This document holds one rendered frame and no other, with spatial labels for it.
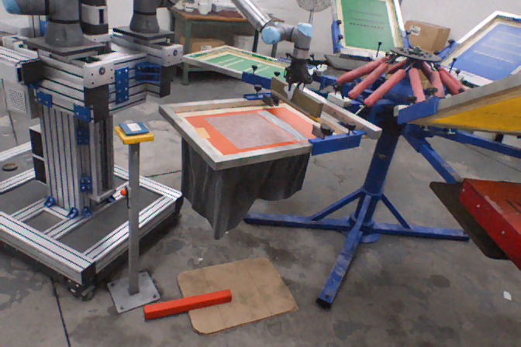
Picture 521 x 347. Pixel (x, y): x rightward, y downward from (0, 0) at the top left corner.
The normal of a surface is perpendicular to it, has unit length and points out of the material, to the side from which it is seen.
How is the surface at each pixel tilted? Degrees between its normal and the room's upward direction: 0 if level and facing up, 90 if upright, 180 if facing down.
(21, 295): 0
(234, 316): 0
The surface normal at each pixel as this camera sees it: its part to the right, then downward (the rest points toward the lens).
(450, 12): -0.83, 0.14
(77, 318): 0.14, -0.88
